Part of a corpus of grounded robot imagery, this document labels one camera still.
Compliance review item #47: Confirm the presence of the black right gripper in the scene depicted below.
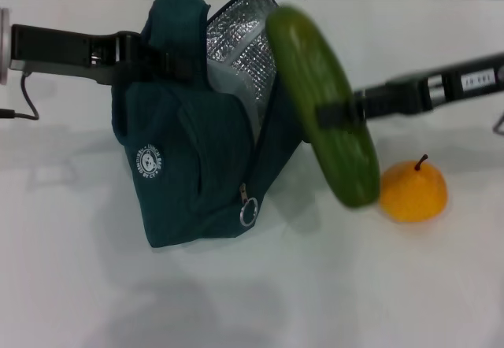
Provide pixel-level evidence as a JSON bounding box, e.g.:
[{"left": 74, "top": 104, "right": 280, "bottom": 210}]
[{"left": 316, "top": 51, "right": 504, "bottom": 129}]

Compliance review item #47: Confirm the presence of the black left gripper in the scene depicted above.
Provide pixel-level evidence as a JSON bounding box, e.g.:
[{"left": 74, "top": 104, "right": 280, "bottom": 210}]
[{"left": 9, "top": 23, "right": 202, "bottom": 87}]

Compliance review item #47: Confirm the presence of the green cucumber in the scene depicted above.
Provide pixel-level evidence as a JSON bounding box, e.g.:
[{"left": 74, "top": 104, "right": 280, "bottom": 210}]
[{"left": 265, "top": 4, "right": 381, "bottom": 209}]

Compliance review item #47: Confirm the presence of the dark teal insulated lunch bag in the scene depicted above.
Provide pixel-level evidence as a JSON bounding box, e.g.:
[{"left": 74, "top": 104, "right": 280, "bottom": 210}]
[{"left": 110, "top": 0, "right": 316, "bottom": 250}]

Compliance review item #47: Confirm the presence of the orange pear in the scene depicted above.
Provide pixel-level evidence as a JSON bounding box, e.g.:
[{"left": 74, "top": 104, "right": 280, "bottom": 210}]
[{"left": 379, "top": 154, "right": 449, "bottom": 224}]

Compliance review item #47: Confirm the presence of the metal zipper pull ring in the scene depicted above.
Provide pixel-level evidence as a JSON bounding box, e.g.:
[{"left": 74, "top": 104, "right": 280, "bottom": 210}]
[{"left": 237, "top": 183, "right": 259, "bottom": 228}]

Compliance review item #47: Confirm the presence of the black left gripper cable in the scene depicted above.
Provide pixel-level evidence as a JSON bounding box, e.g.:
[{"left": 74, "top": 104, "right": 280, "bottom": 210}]
[{"left": 0, "top": 71, "right": 41, "bottom": 122}]

